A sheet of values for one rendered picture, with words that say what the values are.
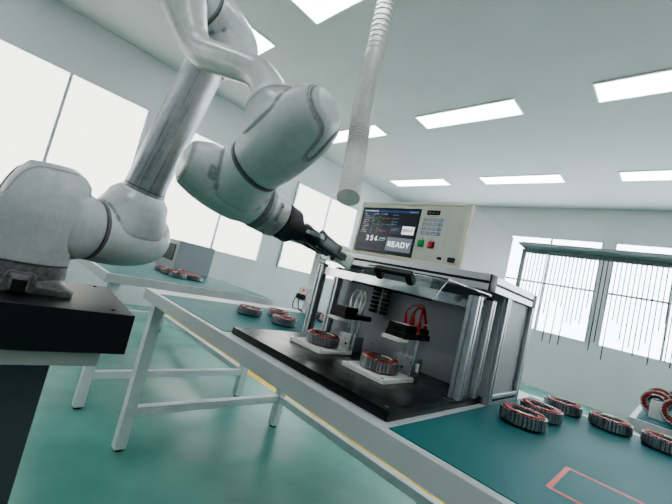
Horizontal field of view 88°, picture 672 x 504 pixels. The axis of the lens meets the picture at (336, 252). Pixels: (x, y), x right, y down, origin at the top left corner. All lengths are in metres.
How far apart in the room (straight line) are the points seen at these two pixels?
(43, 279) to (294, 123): 0.64
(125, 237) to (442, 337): 0.97
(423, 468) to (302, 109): 0.60
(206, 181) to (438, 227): 0.77
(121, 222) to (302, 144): 0.60
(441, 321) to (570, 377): 6.21
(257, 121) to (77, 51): 5.12
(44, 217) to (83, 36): 4.86
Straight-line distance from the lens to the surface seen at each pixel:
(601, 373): 7.31
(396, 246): 1.23
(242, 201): 0.62
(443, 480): 0.70
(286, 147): 0.54
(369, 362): 1.01
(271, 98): 0.57
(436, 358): 1.24
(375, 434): 0.75
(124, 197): 1.03
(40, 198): 0.93
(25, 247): 0.93
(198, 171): 0.61
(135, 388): 1.97
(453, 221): 1.15
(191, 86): 1.06
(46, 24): 5.67
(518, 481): 0.75
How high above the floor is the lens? 1.00
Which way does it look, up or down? 4 degrees up
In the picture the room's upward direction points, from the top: 14 degrees clockwise
